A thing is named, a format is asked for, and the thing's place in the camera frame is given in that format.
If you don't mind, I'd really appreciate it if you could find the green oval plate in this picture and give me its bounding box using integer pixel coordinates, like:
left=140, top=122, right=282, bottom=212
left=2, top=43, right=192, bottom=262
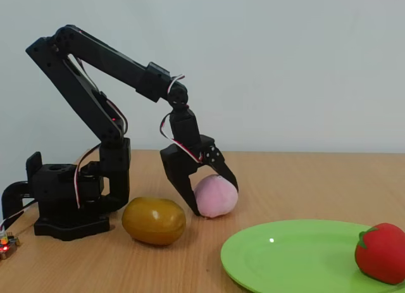
left=220, top=219, right=405, bottom=293

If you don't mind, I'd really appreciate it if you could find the black robot arm with base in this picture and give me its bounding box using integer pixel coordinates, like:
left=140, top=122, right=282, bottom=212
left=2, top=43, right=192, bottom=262
left=25, top=24, right=190, bottom=242

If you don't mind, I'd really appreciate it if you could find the white red gripper servo wire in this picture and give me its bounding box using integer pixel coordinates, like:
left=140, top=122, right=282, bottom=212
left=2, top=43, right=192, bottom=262
left=159, top=111, right=204, bottom=165

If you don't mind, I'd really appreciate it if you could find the red toy tomato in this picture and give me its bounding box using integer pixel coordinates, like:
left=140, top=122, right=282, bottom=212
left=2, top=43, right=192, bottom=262
left=354, top=222, right=405, bottom=286

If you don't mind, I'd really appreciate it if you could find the white red base servo wire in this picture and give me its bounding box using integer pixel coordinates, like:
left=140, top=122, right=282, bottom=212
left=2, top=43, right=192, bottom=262
left=75, top=143, right=103, bottom=209

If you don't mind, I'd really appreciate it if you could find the white red wrist servo wire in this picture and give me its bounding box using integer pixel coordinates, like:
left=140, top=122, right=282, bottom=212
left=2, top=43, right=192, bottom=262
left=166, top=73, right=186, bottom=93

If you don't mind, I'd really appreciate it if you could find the white red upper arm wire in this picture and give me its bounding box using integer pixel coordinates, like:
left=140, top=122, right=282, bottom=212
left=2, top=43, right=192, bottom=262
left=67, top=53, right=129, bottom=139

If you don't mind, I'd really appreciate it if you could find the white red board wire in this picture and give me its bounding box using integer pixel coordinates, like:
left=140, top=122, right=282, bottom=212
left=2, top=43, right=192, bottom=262
left=0, top=199, right=37, bottom=235

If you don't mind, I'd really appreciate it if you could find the brown toy kiwi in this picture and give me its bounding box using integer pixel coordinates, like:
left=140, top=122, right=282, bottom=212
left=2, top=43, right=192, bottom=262
left=121, top=196, right=187, bottom=247

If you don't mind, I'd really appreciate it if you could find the small controller circuit board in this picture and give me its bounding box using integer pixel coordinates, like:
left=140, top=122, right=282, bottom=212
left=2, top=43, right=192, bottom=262
left=0, top=230, right=23, bottom=261

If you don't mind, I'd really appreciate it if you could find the black table clamp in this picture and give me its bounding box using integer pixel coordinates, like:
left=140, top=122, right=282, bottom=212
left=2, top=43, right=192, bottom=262
left=1, top=180, right=34, bottom=220

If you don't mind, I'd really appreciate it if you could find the pink plush peach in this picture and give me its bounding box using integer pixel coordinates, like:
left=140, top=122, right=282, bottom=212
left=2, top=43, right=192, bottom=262
left=193, top=174, right=239, bottom=219

